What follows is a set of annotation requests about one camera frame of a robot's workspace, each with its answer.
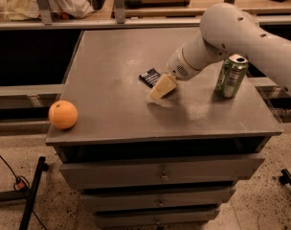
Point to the black stand leg left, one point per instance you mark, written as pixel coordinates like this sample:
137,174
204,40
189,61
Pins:
23,190

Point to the blue rxbar blueberry wrapper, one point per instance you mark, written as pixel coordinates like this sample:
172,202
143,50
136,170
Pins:
150,77

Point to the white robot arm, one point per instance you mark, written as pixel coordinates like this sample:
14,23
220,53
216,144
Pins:
225,30

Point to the green soda can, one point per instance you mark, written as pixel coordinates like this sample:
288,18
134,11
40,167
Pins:
231,75

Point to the grey drawer cabinet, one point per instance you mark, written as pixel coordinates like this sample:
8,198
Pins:
140,163

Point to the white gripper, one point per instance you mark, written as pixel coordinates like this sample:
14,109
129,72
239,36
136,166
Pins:
178,65

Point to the grey metal railing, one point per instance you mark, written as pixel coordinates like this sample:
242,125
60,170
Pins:
114,13

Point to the black stand foot right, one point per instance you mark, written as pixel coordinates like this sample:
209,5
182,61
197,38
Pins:
285,177

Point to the white cloth bundle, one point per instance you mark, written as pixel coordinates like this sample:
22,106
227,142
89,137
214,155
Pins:
20,10

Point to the orange fruit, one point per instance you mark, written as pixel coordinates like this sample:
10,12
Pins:
63,115

